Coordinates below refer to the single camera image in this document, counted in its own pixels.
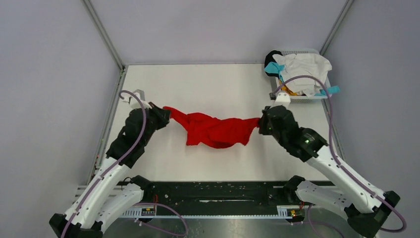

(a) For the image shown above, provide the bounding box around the red t shirt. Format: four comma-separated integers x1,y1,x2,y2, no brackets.
163,106,260,149

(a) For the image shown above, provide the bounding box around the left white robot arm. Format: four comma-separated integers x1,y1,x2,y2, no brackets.
49,102,170,238

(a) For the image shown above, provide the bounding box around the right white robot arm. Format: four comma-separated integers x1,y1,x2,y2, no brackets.
259,92,400,238

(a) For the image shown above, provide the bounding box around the white laundry basket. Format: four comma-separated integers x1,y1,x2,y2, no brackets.
264,50,336,99

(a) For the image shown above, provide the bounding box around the teal t shirt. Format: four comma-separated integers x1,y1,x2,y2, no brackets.
264,62,285,82

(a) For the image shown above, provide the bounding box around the white t shirt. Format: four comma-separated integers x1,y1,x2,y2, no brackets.
274,53,332,97

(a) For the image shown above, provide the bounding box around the black t shirt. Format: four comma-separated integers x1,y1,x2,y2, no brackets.
264,50,283,67

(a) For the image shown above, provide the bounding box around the left controller board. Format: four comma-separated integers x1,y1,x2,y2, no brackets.
141,207,156,216

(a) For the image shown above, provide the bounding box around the controller board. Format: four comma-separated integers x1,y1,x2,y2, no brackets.
287,208,305,222
141,207,156,216

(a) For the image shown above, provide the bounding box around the right controller board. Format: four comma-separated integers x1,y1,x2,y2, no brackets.
287,208,305,222

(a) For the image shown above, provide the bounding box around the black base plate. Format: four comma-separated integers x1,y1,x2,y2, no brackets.
141,181,302,216

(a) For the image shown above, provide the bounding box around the slotted cable duct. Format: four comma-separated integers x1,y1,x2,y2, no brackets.
121,205,306,220

